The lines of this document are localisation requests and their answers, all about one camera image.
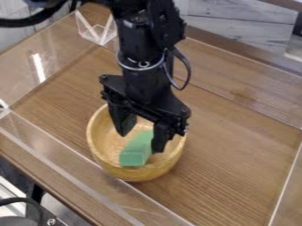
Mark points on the clear acrylic corner bracket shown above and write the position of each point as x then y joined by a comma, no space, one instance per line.
101,35

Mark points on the brown wooden bowl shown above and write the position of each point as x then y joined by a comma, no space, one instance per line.
106,145

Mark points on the green rectangular block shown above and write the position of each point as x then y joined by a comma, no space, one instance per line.
138,150

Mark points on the black table leg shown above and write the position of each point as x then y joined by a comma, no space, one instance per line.
38,193

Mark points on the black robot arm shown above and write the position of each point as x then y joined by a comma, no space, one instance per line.
150,28

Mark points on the clear acrylic front wall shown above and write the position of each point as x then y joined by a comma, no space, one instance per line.
105,200

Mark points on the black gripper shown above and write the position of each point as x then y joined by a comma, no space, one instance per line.
145,96

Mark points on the black metal base plate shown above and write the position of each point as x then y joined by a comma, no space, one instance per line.
39,213

